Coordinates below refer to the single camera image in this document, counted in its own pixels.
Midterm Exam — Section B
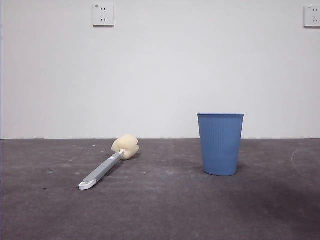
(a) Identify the blue ribbed plastic cup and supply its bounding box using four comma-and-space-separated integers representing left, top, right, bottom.
196, 112, 245, 177

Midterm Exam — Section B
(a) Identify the white wall socket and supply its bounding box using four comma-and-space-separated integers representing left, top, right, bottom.
92, 3, 116, 28
303, 5, 320, 28

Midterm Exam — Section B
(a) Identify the grey-handled sponge cup brush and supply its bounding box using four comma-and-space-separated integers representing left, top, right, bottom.
78, 134, 141, 192

